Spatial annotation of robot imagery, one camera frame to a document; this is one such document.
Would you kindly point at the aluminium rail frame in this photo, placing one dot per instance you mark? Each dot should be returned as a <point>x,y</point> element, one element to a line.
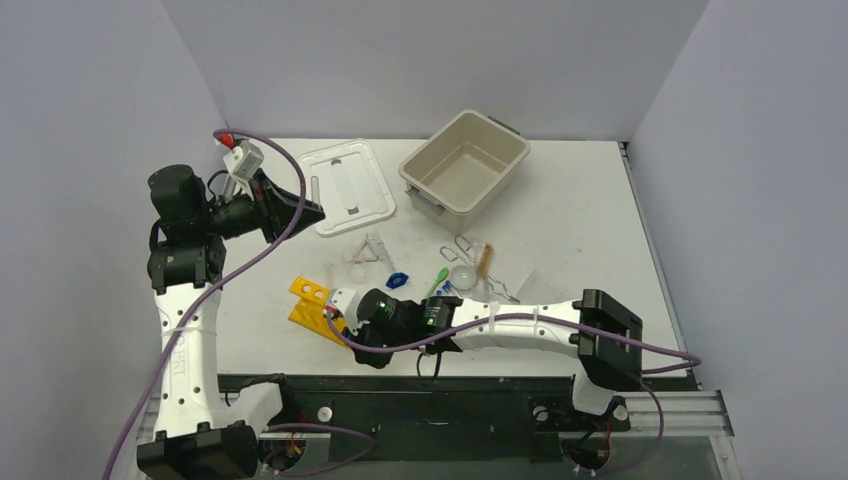
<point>676,414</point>

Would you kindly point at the brown test tube brush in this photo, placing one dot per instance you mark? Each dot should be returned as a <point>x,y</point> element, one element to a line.
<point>484,261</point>

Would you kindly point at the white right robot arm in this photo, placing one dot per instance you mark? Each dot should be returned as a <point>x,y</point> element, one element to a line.
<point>597,330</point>

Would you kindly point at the blue capped test tube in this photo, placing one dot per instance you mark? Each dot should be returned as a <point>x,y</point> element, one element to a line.
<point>447,288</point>

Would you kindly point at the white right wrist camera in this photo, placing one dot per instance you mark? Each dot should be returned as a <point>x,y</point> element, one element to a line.
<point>341,305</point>

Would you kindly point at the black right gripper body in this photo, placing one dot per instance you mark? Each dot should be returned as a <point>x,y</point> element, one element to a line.
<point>361,337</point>

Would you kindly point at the white evaporating dish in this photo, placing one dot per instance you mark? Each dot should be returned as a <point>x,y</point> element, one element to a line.
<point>463,277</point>

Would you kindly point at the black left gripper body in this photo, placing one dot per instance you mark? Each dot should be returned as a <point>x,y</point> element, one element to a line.
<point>232,217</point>

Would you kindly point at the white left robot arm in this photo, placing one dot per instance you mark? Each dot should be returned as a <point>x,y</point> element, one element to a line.
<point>196,435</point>

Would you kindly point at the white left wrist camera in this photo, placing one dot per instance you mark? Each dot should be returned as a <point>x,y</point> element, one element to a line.
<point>242,161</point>

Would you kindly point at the graduated cylinder blue base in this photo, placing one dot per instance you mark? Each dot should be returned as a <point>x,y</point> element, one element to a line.
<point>396,278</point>

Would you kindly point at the beige plastic bin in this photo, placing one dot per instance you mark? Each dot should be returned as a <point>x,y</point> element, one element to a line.
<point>459,171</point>

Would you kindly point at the yellow test tube rack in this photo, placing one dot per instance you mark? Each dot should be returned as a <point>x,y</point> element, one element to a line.
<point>309,312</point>

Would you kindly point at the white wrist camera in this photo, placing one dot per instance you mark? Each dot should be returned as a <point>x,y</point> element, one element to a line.
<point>242,161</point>
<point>341,305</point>

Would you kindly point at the white bin lid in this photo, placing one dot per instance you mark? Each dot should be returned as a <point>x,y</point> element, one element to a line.
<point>353,189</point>

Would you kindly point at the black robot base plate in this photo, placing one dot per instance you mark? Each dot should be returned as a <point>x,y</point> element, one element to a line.
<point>393,419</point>

